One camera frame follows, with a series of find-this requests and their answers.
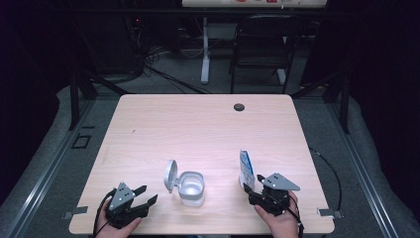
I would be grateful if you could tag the grey metal table bracket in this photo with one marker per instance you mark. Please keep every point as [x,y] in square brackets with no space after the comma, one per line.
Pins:
[328,212]
[77,210]

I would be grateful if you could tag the black metal stand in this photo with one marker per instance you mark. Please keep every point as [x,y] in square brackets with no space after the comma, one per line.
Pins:
[344,105]
[74,99]

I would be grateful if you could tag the white desk leg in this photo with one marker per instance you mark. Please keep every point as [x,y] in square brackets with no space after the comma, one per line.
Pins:
[205,56]

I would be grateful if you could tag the person's left hand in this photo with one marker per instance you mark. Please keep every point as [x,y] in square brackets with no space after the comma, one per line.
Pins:
[115,233]

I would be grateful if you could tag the aluminium floor rail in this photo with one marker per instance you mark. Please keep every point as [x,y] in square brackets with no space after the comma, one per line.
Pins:
[49,172]
[363,175]

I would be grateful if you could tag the dark round table grommet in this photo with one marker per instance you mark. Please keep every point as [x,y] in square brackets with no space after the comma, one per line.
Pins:
[239,107]

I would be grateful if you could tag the black folding chair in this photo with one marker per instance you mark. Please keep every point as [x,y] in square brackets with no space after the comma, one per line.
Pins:
[264,43]

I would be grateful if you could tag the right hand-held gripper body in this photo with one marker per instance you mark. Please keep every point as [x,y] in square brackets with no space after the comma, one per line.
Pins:
[279,181]

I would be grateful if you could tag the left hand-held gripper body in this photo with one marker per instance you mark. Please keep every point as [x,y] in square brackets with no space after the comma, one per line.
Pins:
[120,198]

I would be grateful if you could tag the person's right hand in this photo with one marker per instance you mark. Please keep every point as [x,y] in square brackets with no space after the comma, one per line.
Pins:
[284,224]

